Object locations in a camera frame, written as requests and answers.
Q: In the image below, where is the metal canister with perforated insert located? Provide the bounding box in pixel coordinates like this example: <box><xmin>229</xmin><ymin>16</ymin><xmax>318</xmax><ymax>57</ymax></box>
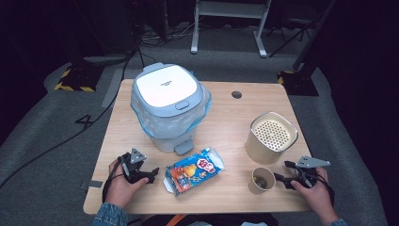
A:
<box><xmin>245</xmin><ymin>111</ymin><xmax>299</xmax><ymax>166</ymax></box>

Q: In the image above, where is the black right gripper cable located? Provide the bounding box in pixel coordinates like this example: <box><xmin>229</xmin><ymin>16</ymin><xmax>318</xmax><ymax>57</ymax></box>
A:
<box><xmin>314</xmin><ymin>172</ymin><xmax>336</xmax><ymax>206</ymax></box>

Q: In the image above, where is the grey floor tape strip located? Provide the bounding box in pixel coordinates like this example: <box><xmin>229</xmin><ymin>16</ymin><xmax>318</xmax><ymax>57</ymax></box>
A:
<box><xmin>100</xmin><ymin>68</ymin><xmax>125</xmax><ymax>109</ymax></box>

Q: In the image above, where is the grey tape piece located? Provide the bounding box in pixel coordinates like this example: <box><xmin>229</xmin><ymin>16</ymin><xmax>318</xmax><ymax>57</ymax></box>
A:
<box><xmin>80</xmin><ymin>180</ymin><xmax>104</xmax><ymax>190</ymax></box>

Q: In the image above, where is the used tea bag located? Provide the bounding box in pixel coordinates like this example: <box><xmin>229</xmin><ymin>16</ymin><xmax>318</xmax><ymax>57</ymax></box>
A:
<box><xmin>253</xmin><ymin>175</ymin><xmax>268</xmax><ymax>190</ymax></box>

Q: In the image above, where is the clear blue-edged trash bag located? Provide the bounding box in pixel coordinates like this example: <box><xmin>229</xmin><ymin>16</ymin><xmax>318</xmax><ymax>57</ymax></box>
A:
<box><xmin>130</xmin><ymin>88</ymin><xmax>213</xmax><ymax>139</ymax></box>

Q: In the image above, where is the person's left hand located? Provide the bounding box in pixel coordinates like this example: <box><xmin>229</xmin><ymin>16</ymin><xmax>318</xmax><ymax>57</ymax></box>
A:
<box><xmin>104</xmin><ymin>158</ymin><xmax>151</xmax><ymax>210</ymax></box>

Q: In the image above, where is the colourful printed snack packet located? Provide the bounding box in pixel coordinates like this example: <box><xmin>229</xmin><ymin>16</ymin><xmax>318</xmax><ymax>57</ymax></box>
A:
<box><xmin>163</xmin><ymin>147</ymin><xmax>226</xmax><ymax>197</ymax></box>

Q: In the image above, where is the black tripod stand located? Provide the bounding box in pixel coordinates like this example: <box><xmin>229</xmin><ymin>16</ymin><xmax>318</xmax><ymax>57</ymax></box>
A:
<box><xmin>268</xmin><ymin>13</ymin><xmax>316</xmax><ymax>58</ymax></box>

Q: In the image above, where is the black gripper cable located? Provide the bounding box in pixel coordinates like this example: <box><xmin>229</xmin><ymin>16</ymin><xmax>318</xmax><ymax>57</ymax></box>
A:
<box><xmin>101</xmin><ymin>154</ymin><xmax>130</xmax><ymax>204</ymax></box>
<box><xmin>314</xmin><ymin>172</ymin><xmax>336</xmax><ymax>206</ymax></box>

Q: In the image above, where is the white pedal trash can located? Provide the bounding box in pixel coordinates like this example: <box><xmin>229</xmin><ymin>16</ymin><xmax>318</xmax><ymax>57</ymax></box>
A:
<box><xmin>130</xmin><ymin>61</ymin><xmax>213</xmax><ymax>156</ymax></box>

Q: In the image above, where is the brown paper cup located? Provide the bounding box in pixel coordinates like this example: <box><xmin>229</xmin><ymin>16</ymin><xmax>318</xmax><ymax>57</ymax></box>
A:
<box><xmin>247</xmin><ymin>167</ymin><xmax>277</xmax><ymax>196</ymax></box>

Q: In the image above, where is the long black floor cable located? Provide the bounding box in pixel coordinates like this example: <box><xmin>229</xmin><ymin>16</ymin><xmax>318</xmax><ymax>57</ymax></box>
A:
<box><xmin>0</xmin><ymin>46</ymin><xmax>149</xmax><ymax>190</ymax></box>

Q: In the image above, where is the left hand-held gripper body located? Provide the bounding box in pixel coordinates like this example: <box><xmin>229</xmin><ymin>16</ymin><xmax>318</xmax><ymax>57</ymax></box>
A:
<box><xmin>120</xmin><ymin>147</ymin><xmax>151</xmax><ymax>185</ymax></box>

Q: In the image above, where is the person's right hand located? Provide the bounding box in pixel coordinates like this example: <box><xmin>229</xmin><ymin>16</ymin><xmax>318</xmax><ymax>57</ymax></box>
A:
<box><xmin>290</xmin><ymin>167</ymin><xmax>336</xmax><ymax>218</ymax></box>

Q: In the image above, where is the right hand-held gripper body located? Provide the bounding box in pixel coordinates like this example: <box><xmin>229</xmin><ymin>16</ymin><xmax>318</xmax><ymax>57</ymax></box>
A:
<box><xmin>291</xmin><ymin>154</ymin><xmax>331</xmax><ymax>190</ymax></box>

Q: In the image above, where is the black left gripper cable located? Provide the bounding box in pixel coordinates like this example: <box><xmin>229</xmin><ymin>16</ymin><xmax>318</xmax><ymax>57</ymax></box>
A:
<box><xmin>101</xmin><ymin>154</ymin><xmax>130</xmax><ymax>204</ymax></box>

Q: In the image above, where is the white metal desk frame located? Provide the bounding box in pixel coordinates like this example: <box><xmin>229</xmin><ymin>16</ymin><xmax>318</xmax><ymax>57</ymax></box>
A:
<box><xmin>190</xmin><ymin>0</ymin><xmax>273</xmax><ymax>58</ymax></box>

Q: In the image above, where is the black base with yellow stripes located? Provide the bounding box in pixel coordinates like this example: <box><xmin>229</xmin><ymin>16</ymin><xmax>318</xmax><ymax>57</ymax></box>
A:
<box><xmin>54</xmin><ymin>64</ymin><xmax>105</xmax><ymax>93</ymax></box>
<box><xmin>277</xmin><ymin>70</ymin><xmax>320</xmax><ymax>97</ymax></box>

